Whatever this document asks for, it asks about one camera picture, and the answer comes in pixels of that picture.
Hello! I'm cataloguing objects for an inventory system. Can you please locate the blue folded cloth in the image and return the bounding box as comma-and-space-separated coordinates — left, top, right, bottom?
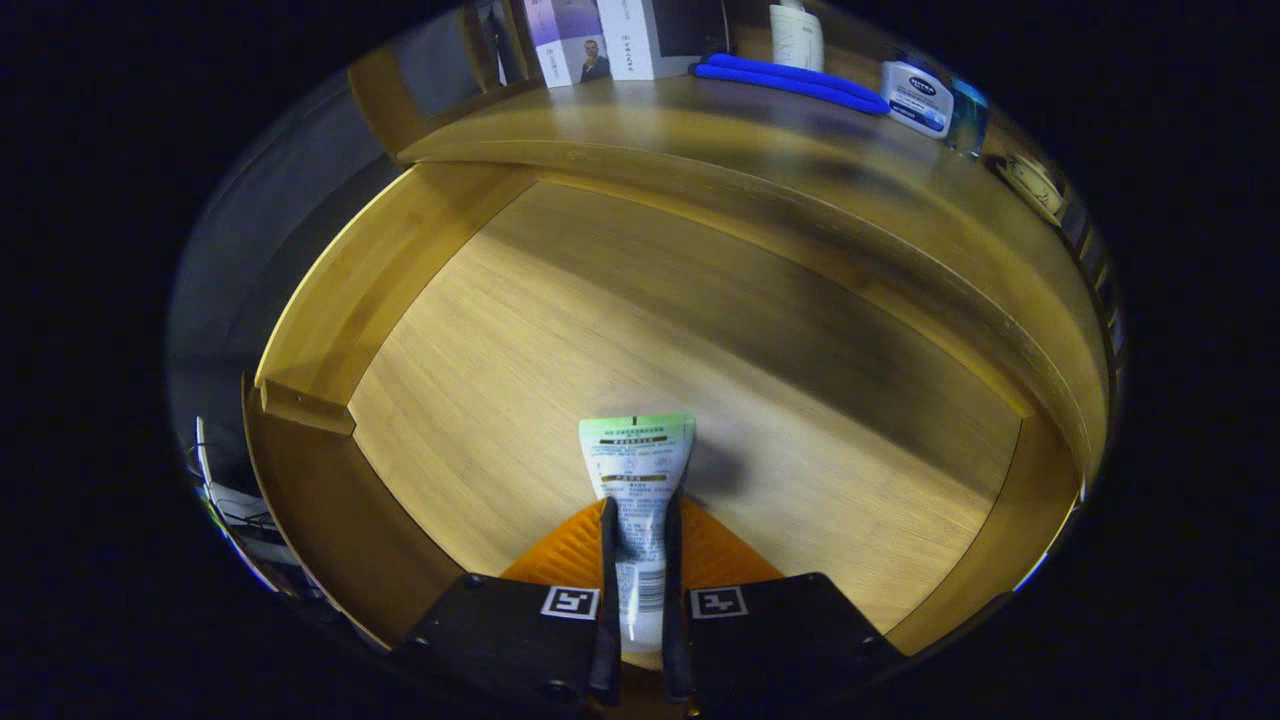
693, 53, 891, 116

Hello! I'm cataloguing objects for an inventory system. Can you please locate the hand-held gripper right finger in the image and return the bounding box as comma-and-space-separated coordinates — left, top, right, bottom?
663, 495, 906, 720

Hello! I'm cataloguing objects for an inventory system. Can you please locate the white green-topped tube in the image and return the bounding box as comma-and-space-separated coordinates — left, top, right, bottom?
578, 413, 697, 656

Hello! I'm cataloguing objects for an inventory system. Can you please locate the wooden countertop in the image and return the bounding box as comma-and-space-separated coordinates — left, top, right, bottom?
395, 70, 1111, 481

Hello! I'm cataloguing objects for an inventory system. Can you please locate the wooden drawer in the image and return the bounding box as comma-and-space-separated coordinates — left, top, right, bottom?
243, 160, 1086, 661

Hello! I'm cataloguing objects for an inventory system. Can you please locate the white thick book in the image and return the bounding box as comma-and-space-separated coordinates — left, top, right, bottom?
597, 0, 731, 81

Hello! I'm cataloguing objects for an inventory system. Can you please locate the wooden cabinet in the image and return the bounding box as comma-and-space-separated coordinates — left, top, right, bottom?
345, 0, 1129, 481

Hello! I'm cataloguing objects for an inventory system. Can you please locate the white bottle blue label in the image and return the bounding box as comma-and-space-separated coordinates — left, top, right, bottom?
880, 55, 954, 139

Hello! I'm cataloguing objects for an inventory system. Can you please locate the white pump bottle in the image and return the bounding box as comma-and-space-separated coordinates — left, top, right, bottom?
768, 0, 826, 73

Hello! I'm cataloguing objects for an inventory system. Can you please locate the beige ceramic lidded cup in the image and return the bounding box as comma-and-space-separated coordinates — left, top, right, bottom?
997, 150, 1068, 225

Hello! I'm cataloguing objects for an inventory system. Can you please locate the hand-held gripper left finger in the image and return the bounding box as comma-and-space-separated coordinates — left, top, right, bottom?
390, 497, 622, 720

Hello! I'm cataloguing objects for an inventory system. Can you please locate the teal slim bottle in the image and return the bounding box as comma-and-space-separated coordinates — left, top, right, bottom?
945, 75, 991, 159

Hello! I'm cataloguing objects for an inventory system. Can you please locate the purple book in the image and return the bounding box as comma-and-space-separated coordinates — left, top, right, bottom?
522, 0, 613, 88

